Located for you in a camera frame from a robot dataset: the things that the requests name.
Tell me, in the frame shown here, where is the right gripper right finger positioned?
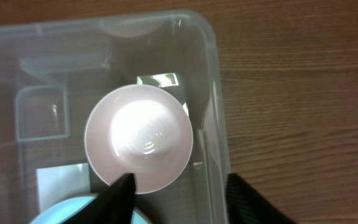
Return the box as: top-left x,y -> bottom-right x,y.
226,173 -> 295,224

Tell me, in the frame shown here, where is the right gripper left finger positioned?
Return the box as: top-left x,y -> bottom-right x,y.
63,173 -> 135,224

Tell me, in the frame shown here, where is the light blue plate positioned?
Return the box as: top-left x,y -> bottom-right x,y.
30,194 -> 152,224

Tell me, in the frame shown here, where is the pink bowl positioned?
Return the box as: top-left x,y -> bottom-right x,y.
84,85 -> 194,194

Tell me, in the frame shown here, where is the clear plastic storage bin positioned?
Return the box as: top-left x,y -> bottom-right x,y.
0,11 -> 230,223

